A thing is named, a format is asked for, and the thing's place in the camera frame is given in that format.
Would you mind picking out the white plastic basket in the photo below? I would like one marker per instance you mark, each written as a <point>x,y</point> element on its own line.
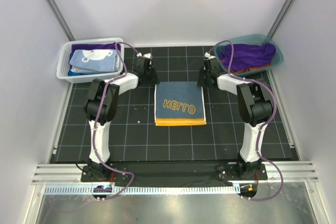
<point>63,66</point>

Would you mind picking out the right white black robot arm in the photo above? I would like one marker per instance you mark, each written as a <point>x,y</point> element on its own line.
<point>257,107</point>

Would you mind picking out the orange towel in bin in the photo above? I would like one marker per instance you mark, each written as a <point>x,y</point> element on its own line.
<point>240,68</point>

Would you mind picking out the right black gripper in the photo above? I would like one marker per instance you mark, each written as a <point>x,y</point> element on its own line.
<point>201,83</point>

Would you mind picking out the light blue white towel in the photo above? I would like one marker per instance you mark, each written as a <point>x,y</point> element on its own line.
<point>95,61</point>

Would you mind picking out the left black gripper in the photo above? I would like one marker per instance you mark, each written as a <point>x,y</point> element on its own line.
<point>155,80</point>

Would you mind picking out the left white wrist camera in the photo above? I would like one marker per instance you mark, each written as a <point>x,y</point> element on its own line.
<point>148,55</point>

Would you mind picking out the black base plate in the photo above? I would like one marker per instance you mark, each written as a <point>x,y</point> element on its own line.
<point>175,171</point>

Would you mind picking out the yellow purple patterned towel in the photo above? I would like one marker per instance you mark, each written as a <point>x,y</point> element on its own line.
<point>179,104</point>

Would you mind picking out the right aluminium frame post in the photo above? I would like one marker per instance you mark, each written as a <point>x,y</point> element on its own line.
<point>279,18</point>

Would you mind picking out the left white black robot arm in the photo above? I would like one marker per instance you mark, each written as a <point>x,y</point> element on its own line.
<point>100,109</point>

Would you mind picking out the white slotted cable duct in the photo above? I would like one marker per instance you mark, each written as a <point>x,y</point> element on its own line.
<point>105,190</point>

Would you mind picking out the left aluminium frame post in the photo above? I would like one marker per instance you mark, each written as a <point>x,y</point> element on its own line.
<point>60,19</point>

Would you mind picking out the teal plastic bin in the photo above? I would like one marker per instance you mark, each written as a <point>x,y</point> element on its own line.
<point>224,51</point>

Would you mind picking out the aluminium rail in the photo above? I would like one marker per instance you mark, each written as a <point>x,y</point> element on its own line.
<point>296,171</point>

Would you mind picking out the aluminium frame post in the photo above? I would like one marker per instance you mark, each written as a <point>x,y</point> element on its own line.
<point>279,18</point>
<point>60,19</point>

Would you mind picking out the purple crumpled towel in bin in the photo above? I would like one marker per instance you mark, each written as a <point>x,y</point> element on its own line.
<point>245,52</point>

